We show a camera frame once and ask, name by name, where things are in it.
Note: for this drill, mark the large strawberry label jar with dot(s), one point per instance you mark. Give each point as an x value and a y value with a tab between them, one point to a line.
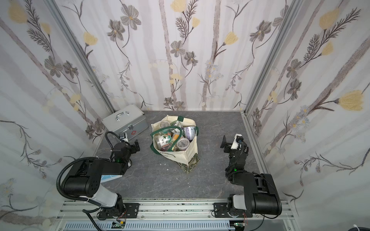
162	141

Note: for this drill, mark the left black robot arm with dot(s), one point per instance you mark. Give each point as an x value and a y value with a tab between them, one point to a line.
80	180

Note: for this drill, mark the orange sunflower seed cup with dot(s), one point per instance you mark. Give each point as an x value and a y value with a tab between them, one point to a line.
174	138

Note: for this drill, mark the clear lid green seed cup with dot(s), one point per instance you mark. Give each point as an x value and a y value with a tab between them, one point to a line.
182	144

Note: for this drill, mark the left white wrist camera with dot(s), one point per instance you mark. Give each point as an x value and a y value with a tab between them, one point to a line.
123	137

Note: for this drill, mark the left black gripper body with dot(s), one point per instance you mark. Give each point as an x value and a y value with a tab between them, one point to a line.
133	147

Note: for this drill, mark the blue face mask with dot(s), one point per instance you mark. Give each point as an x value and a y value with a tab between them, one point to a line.
107	178

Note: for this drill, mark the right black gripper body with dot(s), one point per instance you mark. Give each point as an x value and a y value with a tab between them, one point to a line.
229	145

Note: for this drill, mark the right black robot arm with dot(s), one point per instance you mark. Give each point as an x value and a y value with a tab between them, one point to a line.
260	195

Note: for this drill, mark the silver first aid case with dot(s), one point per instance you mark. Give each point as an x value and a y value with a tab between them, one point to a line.
130	120

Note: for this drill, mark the cream canvas tote bag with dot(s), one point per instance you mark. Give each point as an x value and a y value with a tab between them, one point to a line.
187	159

